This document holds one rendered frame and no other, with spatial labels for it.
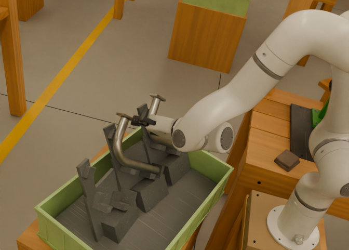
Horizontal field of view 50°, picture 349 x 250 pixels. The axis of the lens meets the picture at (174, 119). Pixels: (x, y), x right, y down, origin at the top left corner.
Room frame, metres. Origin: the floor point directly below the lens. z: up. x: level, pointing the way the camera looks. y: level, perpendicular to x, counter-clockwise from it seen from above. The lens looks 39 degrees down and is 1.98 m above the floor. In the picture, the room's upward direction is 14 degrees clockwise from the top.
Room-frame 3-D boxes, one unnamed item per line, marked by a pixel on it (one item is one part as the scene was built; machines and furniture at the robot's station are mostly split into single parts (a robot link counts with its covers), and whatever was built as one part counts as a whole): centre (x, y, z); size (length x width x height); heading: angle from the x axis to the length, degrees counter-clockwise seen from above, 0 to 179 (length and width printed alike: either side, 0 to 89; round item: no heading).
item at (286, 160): (1.21, -0.52, 0.91); 0.10 x 0.08 x 0.03; 142
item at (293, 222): (0.85, -0.50, 1.01); 0.19 x 0.19 x 0.18
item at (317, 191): (0.82, -0.50, 1.22); 0.19 x 0.12 x 0.24; 11
